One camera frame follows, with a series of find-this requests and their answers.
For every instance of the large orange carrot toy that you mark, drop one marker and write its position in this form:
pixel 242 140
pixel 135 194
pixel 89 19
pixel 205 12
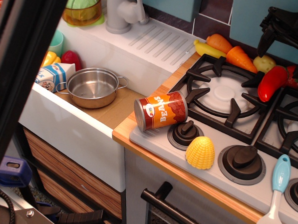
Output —
pixel 238 57

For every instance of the black burner grate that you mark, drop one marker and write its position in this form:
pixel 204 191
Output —
pixel 280 133
pixel 225 97

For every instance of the yellow potato toy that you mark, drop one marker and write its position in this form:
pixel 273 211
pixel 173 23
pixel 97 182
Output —
pixel 264 63

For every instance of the black right burner grate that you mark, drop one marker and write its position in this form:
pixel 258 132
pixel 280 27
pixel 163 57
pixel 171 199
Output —
pixel 280 133

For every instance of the black left burner grate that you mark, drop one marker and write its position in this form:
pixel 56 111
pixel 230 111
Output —
pixel 225 97

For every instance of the steel pot with handles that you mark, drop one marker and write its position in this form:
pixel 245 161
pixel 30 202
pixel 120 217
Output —
pixel 94 88

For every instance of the blue clamp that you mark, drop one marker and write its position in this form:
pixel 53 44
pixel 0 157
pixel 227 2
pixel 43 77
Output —
pixel 14 172

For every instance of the black oven door handle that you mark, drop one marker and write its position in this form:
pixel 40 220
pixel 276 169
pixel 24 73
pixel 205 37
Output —
pixel 157 200

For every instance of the yellow corn cob toy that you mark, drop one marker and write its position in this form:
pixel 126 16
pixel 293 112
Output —
pixel 201 153

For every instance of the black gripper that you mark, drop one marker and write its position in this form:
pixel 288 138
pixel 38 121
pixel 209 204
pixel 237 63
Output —
pixel 279 25

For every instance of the orange transparent pot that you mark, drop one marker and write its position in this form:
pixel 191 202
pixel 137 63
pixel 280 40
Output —
pixel 72 21

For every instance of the green cabbage toy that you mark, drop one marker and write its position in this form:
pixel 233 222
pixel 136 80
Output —
pixel 80 9

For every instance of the middle black stove knob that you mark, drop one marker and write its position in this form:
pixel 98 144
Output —
pixel 242 164

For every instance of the red chili pepper toy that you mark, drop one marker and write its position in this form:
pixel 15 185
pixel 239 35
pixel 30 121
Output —
pixel 274 79

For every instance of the red tomato toy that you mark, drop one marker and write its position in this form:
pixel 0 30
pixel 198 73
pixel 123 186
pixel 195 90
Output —
pixel 70 57

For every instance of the right black stove knob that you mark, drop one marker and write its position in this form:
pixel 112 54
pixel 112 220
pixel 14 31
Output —
pixel 291 194

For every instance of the blue white toy spatula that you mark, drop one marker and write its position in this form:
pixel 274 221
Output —
pixel 280 179

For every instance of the white toy sink basin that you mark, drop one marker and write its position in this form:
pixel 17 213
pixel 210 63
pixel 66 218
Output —
pixel 130 64

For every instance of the small orange carrot toy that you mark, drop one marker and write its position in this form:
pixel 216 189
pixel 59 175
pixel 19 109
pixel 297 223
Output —
pixel 219 42

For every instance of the mint green cup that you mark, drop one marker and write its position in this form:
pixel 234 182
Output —
pixel 57 43

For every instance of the left black stove knob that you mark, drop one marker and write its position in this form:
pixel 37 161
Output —
pixel 181 135

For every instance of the grey toy faucet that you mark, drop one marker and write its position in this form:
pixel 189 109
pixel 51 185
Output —
pixel 121 14

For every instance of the yellow bell pepper toy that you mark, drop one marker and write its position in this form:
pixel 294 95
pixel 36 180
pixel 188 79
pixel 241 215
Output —
pixel 50 58

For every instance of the red strawberry toy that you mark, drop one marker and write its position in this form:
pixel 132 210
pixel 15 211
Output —
pixel 291 81

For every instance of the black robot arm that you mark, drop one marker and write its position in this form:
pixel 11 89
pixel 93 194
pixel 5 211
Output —
pixel 26 26

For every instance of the orange beans can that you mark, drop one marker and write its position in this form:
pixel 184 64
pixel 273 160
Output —
pixel 161 110

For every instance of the yellow banana toy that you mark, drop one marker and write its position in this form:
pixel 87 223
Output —
pixel 203 48

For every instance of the blue white milk carton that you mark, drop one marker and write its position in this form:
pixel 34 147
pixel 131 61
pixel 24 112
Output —
pixel 53 77

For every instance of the black stove knob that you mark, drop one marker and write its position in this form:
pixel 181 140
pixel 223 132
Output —
pixel 242 164
pixel 181 135
pixel 291 194

